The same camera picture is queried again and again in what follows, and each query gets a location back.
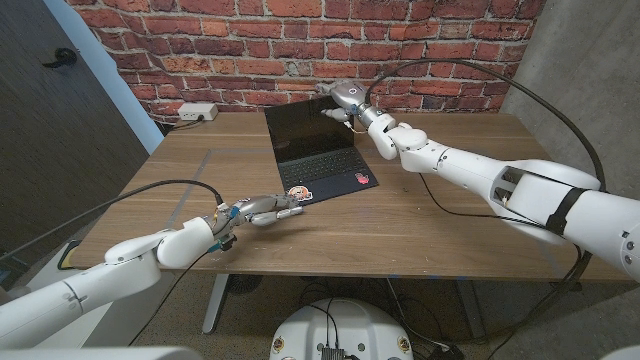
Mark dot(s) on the grey finned module on base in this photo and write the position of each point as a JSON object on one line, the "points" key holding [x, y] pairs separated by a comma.
{"points": [[332, 354]]}

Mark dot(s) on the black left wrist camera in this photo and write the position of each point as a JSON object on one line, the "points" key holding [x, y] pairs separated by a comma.
{"points": [[227, 243]]}

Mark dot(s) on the white table leg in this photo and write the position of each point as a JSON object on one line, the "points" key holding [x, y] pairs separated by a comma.
{"points": [[216, 305]]}

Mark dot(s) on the white power strip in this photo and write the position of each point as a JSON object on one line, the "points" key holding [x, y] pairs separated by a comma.
{"points": [[197, 111]]}

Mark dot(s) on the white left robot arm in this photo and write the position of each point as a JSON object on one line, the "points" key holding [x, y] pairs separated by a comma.
{"points": [[100, 280]]}

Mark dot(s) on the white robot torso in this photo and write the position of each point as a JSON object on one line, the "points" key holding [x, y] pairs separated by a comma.
{"points": [[100, 355]]}

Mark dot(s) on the black power adapter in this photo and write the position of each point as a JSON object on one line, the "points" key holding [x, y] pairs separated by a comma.
{"points": [[447, 352]]}

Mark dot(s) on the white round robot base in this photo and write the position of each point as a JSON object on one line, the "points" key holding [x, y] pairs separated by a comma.
{"points": [[350, 325]]}

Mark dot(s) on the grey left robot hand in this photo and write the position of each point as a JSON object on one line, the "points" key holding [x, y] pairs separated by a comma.
{"points": [[260, 207]]}

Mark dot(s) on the round black floor fan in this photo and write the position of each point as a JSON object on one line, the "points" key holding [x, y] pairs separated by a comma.
{"points": [[244, 283]]}

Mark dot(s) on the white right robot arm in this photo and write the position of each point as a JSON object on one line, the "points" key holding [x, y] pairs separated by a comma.
{"points": [[475, 165]]}

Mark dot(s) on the dark wooden door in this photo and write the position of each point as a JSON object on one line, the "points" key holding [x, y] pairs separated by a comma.
{"points": [[50, 150]]}

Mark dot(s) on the black laptop with stickers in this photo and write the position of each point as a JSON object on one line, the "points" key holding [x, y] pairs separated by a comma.
{"points": [[315, 165]]}

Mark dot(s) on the red brick printed backdrop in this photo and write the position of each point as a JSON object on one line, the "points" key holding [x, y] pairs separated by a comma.
{"points": [[300, 50]]}

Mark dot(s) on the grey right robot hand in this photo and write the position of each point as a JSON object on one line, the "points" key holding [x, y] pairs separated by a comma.
{"points": [[352, 95]]}

